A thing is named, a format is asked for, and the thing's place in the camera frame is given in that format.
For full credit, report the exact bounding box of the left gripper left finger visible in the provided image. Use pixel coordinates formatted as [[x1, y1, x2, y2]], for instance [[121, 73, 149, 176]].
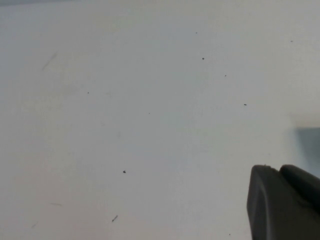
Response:
[[246, 164, 320, 240]]

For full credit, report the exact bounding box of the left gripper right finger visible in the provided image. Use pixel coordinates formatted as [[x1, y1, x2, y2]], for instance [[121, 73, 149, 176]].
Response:
[[278, 163, 320, 209]]

